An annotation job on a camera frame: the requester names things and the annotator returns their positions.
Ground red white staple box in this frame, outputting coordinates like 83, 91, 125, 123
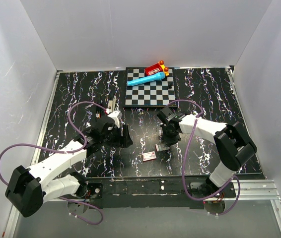
142, 151, 156, 162

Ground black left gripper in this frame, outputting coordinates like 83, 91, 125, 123
101, 124, 133, 148

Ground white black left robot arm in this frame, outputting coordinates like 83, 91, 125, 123
5, 111, 133, 217

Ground black white chessboard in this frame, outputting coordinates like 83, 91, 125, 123
123, 68, 178, 108

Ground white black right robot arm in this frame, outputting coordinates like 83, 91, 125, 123
157, 107, 257, 197

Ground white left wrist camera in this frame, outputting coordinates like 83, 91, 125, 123
106, 109, 122, 128

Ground red yellow toy bus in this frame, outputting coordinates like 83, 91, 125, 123
145, 60, 169, 76

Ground black silver stapler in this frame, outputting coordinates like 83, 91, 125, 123
106, 95, 117, 114

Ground black marker pen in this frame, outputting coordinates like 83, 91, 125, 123
95, 99, 103, 120

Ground aluminium rail frame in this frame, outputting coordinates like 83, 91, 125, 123
3, 65, 281, 238

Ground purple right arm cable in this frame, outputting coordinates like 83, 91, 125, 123
166, 99, 241, 215

